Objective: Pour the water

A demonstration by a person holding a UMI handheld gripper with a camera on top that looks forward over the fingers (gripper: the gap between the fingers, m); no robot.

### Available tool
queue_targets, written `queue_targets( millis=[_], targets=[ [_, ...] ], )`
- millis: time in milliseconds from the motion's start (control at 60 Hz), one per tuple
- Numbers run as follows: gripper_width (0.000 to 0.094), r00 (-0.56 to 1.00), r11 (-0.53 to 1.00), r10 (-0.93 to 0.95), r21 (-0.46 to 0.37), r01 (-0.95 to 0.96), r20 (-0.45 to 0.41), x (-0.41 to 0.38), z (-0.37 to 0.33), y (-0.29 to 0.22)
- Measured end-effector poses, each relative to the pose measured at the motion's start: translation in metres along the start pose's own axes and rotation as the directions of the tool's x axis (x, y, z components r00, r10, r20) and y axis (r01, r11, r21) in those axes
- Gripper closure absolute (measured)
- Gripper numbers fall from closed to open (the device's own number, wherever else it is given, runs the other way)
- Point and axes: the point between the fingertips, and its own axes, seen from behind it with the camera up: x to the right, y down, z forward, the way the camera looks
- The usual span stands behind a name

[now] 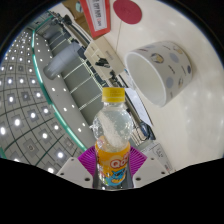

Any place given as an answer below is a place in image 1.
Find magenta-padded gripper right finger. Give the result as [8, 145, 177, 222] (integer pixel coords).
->
[125, 145, 169, 189]

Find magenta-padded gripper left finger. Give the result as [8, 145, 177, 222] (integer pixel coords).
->
[55, 146, 99, 190]

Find yellow-capped orange-label drink bottle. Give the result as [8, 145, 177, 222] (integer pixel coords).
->
[92, 87, 134, 188]

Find ceiling lights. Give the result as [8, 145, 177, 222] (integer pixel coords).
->
[0, 29, 91, 174]

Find white patterned mug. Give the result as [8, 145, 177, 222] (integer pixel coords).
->
[124, 40, 194, 108]

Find row of black office chairs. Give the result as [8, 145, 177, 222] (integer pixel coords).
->
[66, 14, 116, 93]

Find open cardboard box red flap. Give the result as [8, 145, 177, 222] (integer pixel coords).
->
[61, 0, 112, 40]

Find flat round red coaster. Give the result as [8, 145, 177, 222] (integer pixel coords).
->
[112, 0, 143, 25]

